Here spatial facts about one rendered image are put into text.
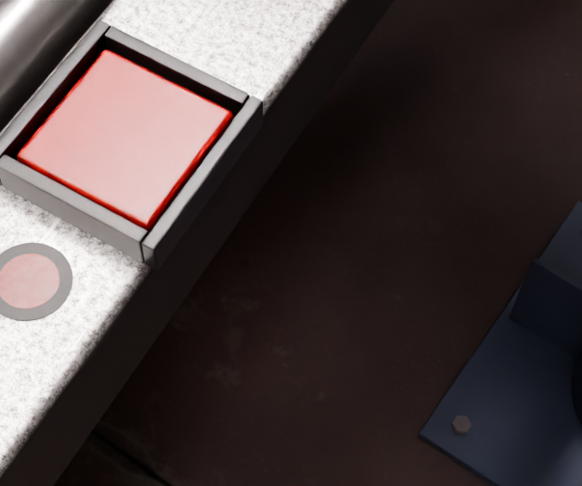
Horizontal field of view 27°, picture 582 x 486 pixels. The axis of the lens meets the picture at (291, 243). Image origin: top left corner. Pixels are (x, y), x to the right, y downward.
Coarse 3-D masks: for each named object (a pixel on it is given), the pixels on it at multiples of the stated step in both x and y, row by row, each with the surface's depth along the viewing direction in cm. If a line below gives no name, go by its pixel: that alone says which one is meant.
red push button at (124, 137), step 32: (96, 64) 47; (128, 64) 47; (96, 96) 46; (128, 96) 46; (160, 96) 46; (192, 96) 46; (64, 128) 45; (96, 128) 45; (128, 128) 46; (160, 128) 46; (192, 128) 46; (224, 128) 46; (32, 160) 45; (64, 160) 45; (96, 160) 45; (128, 160) 45; (160, 160) 45; (192, 160) 45; (96, 192) 44; (128, 192) 44; (160, 192) 44
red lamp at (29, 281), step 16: (16, 256) 44; (32, 256) 44; (0, 272) 44; (16, 272) 44; (32, 272) 44; (48, 272) 44; (0, 288) 44; (16, 288) 44; (32, 288) 44; (48, 288) 44; (16, 304) 43; (32, 304) 43
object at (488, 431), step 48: (576, 240) 149; (528, 288) 137; (576, 288) 131; (528, 336) 143; (576, 336) 138; (480, 384) 140; (528, 384) 140; (576, 384) 137; (432, 432) 137; (480, 432) 137; (528, 432) 137; (576, 432) 137; (528, 480) 134; (576, 480) 134
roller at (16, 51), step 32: (0, 0) 50; (32, 0) 50; (64, 0) 50; (96, 0) 51; (0, 32) 49; (32, 32) 49; (64, 32) 50; (0, 64) 48; (32, 64) 49; (0, 96) 48; (0, 128) 49
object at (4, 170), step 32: (96, 32) 47; (64, 64) 47; (160, 64) 47; (64, 96) 47; (224, 96) 46; (32, 128) 46; (256, 128) 47; (0, 160) 44; (224, 160) 45; (32, 192) 44; (64, 192) 44; (192, 192) 44; (96, 224) 44; (128, 224) 43; (160, 224) 43; (160, 256) 44
